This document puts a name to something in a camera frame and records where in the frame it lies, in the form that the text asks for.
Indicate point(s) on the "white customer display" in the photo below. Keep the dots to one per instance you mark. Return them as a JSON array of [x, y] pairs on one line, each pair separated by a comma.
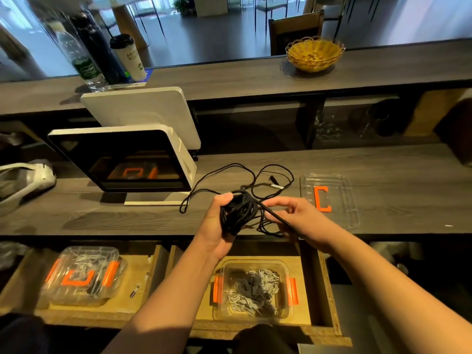
[[144, 114]]

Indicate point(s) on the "flat cardboard sheet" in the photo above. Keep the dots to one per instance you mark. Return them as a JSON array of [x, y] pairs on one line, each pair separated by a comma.
[[435, 112]]

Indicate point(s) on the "black thermos bottle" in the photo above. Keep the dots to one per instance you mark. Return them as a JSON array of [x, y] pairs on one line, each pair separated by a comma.
[[103, 48]]

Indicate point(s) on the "person's right hand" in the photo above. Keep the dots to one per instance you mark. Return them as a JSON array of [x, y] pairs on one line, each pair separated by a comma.
[[306, 221]]

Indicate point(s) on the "person's right forearm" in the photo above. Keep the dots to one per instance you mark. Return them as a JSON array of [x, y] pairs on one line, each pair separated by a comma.
[[405, 295]]

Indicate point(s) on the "brown wooden chair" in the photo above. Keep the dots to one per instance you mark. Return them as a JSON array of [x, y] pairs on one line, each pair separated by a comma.
[[296, 31]]

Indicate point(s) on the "clear plastic water bottle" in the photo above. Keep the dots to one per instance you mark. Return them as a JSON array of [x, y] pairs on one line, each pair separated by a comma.
[[85, 66]]

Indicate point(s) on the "white paper coffee cup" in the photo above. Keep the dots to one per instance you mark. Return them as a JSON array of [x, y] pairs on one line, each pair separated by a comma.
[[130, 59]]

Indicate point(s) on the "grey wooden bar counter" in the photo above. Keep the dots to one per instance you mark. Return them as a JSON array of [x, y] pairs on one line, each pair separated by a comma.
[[236, 76]]

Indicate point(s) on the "round wooden table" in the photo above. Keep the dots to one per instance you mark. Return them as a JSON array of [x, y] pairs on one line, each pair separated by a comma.
[[131, 18]]

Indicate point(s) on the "green potted plant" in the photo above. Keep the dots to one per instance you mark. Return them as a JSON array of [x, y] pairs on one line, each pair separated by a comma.
[[183, 3]]

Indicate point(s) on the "clear container drawer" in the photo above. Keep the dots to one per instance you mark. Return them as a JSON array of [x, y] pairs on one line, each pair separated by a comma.
[[220, 313], [112, 275]]

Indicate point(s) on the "white headset device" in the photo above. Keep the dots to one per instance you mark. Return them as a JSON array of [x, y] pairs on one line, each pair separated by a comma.
[[40, 173]]

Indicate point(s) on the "wooden drawer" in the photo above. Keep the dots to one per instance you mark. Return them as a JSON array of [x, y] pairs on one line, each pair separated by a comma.
[[151, 291], [328, 298]]

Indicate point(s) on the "pile of white containers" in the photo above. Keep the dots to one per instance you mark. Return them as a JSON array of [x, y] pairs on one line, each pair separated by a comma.
[[391, 258]]

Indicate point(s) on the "person's left hand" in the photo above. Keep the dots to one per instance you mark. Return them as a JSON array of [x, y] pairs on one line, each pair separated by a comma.
[[210, 232]]

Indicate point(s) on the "yellow woven basket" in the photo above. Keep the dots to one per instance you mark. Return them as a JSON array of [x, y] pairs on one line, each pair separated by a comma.
[[315, 55]]

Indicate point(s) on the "blue white notebook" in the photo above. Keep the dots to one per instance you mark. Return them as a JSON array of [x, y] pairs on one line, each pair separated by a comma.
[[147, 76]]

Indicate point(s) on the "person's left forearm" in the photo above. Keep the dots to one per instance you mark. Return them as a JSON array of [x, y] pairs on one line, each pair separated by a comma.
[[166, 306]]

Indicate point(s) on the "small white connector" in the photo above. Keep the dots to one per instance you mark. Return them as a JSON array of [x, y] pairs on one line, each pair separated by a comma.
[[135, 291]]

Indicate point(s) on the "white touchscreen monitor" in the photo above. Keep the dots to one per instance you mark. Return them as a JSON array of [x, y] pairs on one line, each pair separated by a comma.
[[118, 158]]

